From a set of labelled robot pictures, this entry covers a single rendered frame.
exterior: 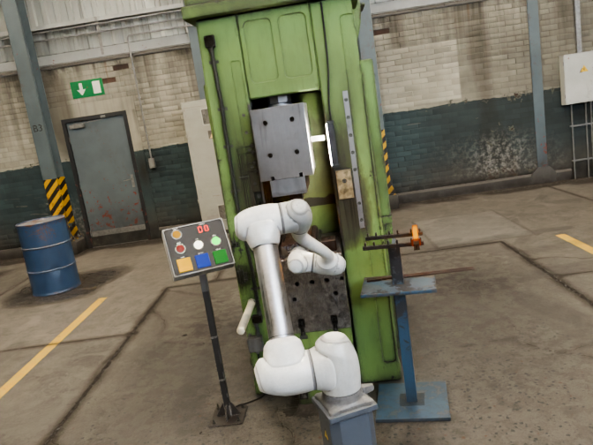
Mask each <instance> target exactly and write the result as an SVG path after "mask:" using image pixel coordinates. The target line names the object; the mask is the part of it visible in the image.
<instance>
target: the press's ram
mask: <svg viewBox="0 0 593 445"><path fill-rule="evenodd" d="M250 115H251V126H252V131H253V137H254V142H255V147H256V153H257V159H258V165H259V174H260V180H261V182H266V181H272V180H273V179H274V180H279V179H285V178H292V177H300V175H301V173H302V172H303V176H310V175H313V174H314V170H315V160H314V153H313V147H312V142H314V141H321V140H325V135H319V136H311V129H310V123H309V117H308V110H307V104H306V102H300V103H294V104H288V105H282V106H276V107H271V108H264V109H254V110H250Z"/></svg>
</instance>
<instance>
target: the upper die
mask: <svg viewBox="0 0 593 445"><path fill-rule="evenodd" d="M309 184H310V179H309V176H303V172H302V173H301V175H300V177H292V178H285V179H279V180H274V179H273V180H272V181H270V185H271V191H272V197H280V196H287V195H293V194H299V193H306V192H308V188H309Z"/></svg>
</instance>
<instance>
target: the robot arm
mask: <svg viewBox="0 0 593 445"><path fill-rule="evenodd" d="M311 225H312V210H311V208H310V206H309V205H308V203H307V202H306V201H304V200H301V199H294V200H291V201H286V202H281V203H274V204H265V205H259V206H256V207H249V208H247V209H245V210H243V211H242V212H240V213H239V214H238V215H236V216H235V233H236V236H237V237H238V238H239V239H240V240H242V241H246V242H247V244H248V245H249V247H250V248H251V249H252V250H253V251H254V258H255V263H256V269H257V274H258V279H259V287H260V292H261V297H262V303H263V308H264V313H265V318H266V328H267V333H268V339H269V341H268V342H266V345H265V346H264V352H263V358H259V360H258V361H257V363H256V365H255V367H254V373H255V376H256V380H257V383H258V386H259V391H260V392H263V393H265V394H269V395H272V396H294V395H299V394H303V393H307V392H310V391H313V390H322V392H319V393H316V394H315V395H314V396H315V399H316V400H318V401H319V402H320V403H321V404H322V405H323V407H324V408H325V409H326V410H327V412H328V414H329V417H331V418H333V417H336V416H338V415H340V414H342V413H344V412H347V411H352V410H355V409H358V408H361V407H364V406H367V405H372V404H373V399H372V398H370V397H368V396H367V395H366V394H368V393H369V392H371V391H373V390H374V386H373V384H372V383H365V384H361V374H360V366H359V361H358V357H357V353H356V351H355V348H354V346H353V344H352V343H351V341H350V340H349V339H348V338H347V336H346V335H344V334H343V333H341V332H328V333H325V334H324V335H323V336H321V337H320V338H319V339H318V340H317V341H316V342H315V346H313V347H312V348H310V349H309V350H305V349H304V346H303V344H302V341H301V340H300V339H299V338H297V337H296V336H294V331H293V327H292V321H291V317H290V311H289V302H288V298H287V293H286V288H285V283H284V278H283V273H282V268H281V260H280V254H279V250H278V245H279V243H280V237H281V234H287V233H291V235H292V237H293V238H294V239H295V240H296V244H295V245H292V246H291V247H290V248H289V249H288V254H289V257H288V260H287V263H288V268H289V270H290V271H291V272H292V273H294V274H302V273H315V274H320V275H339V274H341V273H342V272H344V270H345V268H346V260H345V259H344V258H343V257H342V256H340V255H338V254H336V253H334V252H332V251H331V250H330V249H328V248H327V247H326V246H324V245H323V244H321V243H320V242H319V241H318V240H316V239H315V238H313V237H311V236H310V235H309V234H307V232H308V230H309V229H310V227H311ZM307 251H312V252H313V253H309V252H307ZM313 257H314V258H313Z"/></svg>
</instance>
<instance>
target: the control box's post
mask: <svg viewBox="0 0 593 445"><path fill-rule="evenodd" d="M199 280H200V285H201V290H202V293H203V299H204V303H205V308H206V316H207V321H208V326H209V331H210V336H211V337H212V336H217V329H216V325H215V320H214V311H213V306H212V301H211V297H210V291H209V286H208V280H207V276H206V274H204V275H199ZM211 340H212V345H213V350H214V358H215V364H216V368H217V373H218V377H219V380H220V379H224V378H225V372H224V367H223V363H222V357H221V349H220V344H219V339H218V336H217V337H216V338H214V339H211ZM219 382H220V386H221V395H222V401H223V405H224V410H225V405H226V404H227V405H228V408H229V415H230V416H231V410H230V406H229V403H230V400H229V392H228V386H227V382H226V379H225V381H219Z"/></svg>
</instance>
